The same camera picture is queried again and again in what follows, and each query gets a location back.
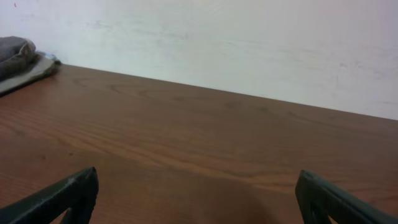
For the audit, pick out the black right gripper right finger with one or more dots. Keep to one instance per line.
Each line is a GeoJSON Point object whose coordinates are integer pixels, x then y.
{"type": "Point", "coordinates": [321, 202]}

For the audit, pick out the khaki beige shorts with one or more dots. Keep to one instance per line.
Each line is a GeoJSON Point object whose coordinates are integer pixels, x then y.
{"type": "Point", "coordinates": [42, 66]}

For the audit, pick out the grey shorts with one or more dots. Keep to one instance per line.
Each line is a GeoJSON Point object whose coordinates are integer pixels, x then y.
{"type": "Point", "coordinates": [17, 53]}

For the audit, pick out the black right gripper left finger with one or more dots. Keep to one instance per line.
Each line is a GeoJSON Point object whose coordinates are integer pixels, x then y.
{"type": "Point", "coordinates": [75, 196]}

